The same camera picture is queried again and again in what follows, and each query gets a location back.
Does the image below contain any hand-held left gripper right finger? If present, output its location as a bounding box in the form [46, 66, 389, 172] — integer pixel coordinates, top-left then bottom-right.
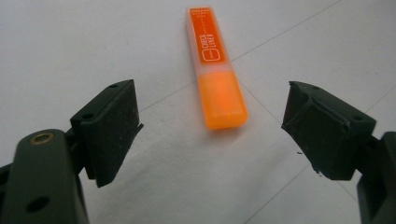
[281, 81, 377, 181]

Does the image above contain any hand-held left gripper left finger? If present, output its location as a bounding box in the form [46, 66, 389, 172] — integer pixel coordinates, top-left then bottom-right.
[69, 78, 144, 189]

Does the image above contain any orange highlighter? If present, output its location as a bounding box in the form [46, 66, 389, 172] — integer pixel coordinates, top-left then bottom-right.
[185, 6, 249, 131]

